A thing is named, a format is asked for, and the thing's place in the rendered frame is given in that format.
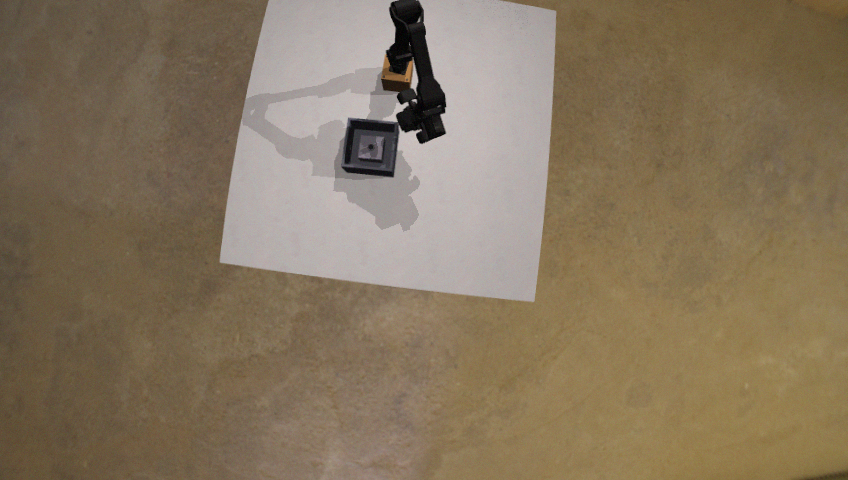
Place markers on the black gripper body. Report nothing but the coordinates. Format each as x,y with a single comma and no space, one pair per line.
407,96

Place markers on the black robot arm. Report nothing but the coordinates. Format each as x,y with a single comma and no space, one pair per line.
405,15

